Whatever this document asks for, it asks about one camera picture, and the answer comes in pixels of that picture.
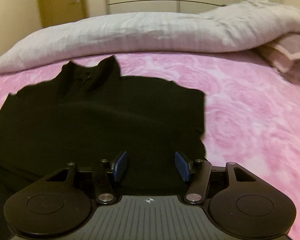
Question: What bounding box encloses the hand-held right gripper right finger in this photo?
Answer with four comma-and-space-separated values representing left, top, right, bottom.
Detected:
174, 151, 257, 205

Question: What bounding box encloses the pink floral bed sheet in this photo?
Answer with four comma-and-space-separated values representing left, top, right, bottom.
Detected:
0, 52, 300, 238

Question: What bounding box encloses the brown wooden door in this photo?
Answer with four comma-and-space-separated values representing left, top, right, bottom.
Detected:
37, 0, 88, 28

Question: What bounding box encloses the folded pale pink blanket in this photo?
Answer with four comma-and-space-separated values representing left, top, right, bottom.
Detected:
255, 34, 300, 84

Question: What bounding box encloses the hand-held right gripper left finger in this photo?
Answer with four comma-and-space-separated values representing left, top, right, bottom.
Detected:
44, 151, 128, 205

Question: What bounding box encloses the grey striped quilt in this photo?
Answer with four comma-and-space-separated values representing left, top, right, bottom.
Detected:
0, 0, 300, 80

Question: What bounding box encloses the black garment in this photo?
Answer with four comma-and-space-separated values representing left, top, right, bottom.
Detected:
0, 55, 207, 240

